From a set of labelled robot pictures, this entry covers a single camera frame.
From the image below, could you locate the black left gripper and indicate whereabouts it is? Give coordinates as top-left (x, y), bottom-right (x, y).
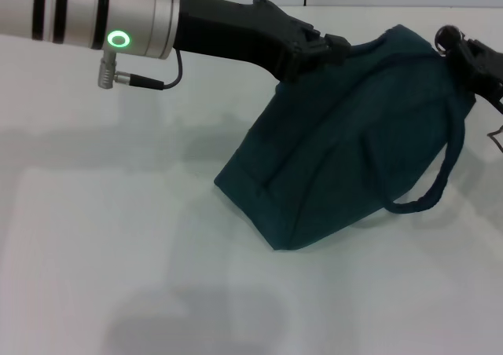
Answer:
top-left (171, 0), bottom-right (354, 84)

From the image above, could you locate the dark teal insulated lunch bag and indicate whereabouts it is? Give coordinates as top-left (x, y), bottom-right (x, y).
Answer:
top-left (214, 24), bottom-right (479, 252)

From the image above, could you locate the left gripper grey cable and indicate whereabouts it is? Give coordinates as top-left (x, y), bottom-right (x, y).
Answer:
top-left (97, 47), bottom-right (183, 92)

